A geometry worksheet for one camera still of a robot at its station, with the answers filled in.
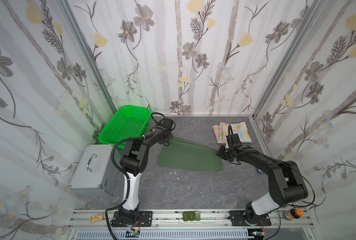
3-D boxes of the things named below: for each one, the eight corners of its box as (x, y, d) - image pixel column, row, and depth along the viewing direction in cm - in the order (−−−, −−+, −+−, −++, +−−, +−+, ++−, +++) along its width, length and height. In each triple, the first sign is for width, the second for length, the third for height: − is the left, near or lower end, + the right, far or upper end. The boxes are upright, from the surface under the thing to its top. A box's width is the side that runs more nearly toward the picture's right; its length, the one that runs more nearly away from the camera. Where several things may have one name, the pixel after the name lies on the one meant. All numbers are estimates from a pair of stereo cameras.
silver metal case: (83, 197, 83) (62, 186, 68) (98, 160, 97) (84, 144, 82) (116, 197, 83) (102, 186, 68) (126, 160, 97) (116, 144, 83)
